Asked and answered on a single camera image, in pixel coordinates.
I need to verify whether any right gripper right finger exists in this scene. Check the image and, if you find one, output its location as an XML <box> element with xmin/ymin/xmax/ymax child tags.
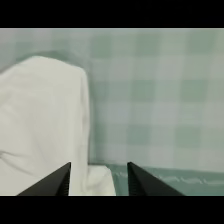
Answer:
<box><xmin>126</xmin><ymin>161</ymin><xmax>185</xmax><ymax>197</ymax></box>

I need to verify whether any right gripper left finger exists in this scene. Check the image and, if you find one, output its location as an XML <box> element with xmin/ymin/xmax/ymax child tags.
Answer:
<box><xmin>17</xmin><ymin>161</ymin><xmax>72</xmax><ymax>197</ymax></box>

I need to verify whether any white garment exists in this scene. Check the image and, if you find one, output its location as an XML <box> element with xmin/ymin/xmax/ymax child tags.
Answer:
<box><xmin>0</xmin><ymin>55</ymin><xmax>117</xmax><ymax>197</ymax></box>

